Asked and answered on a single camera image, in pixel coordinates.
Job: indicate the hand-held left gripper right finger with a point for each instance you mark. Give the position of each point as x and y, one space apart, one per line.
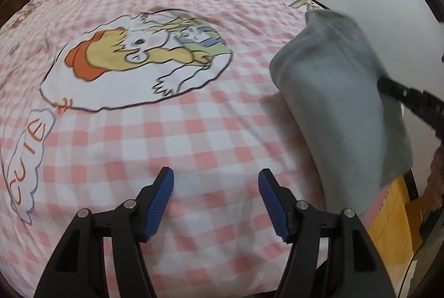
274 204

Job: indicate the pink checked cartoon bedsheet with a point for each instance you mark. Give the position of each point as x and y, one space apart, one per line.
156 131

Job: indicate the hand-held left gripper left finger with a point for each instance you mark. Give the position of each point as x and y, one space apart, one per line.
159 204

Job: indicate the wooden bed frame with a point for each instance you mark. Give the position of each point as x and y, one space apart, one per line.
392 225

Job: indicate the grey pants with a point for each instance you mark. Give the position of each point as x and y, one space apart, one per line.
333 93

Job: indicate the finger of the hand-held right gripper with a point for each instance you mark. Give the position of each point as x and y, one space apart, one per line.
409 95

